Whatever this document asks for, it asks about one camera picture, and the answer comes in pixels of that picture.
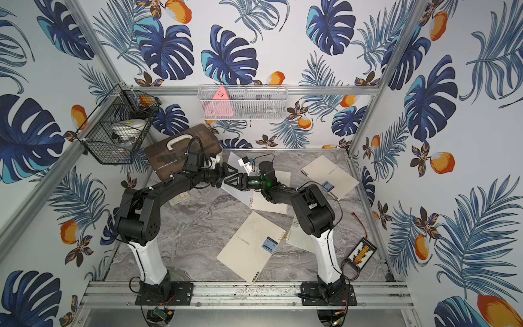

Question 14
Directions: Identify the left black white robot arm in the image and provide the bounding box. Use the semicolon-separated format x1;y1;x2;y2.
114;136;237;287

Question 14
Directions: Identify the white mesh wall shelf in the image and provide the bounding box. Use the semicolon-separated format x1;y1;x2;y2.
197;84;288;120

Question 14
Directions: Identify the white bowl in basket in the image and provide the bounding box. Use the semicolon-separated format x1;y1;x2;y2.
110;119;146;143

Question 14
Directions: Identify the green circuit board left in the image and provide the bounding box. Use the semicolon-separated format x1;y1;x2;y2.
147;308;174;324

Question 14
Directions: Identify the cream spiral notebook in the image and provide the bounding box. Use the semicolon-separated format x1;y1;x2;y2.
221;153;288;215

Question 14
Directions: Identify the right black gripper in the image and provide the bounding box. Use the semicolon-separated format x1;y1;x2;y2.
224;175;266;192

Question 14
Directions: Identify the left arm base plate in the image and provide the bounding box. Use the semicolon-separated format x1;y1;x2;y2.
135;281;194;306

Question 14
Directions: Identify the cream notebook back right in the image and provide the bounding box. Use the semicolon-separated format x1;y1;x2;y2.
301;155;359;200

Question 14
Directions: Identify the black wire basket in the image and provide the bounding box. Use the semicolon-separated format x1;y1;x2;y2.
76;84;162;165

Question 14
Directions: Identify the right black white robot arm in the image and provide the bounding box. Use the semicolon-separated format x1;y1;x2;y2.
224;161;347;286

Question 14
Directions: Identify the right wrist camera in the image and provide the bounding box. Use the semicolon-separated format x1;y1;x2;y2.
238;156;256;176

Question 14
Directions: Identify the pale green spiral notebook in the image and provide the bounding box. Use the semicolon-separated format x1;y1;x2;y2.
285;217;315;253

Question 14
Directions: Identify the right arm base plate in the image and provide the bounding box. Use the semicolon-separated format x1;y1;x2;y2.
297;280;358;307

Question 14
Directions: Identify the pink triangle item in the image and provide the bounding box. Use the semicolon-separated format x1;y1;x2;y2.
203;87;234;119

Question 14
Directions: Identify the brown lid storage box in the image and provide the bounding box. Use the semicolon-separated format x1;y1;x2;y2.
144;124;222;181

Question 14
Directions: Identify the aluminium front rail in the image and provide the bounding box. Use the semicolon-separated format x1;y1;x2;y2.
80;282;414;310

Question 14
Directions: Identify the large cream notebook blue label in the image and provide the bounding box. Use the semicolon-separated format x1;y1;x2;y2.
217;212;285;283

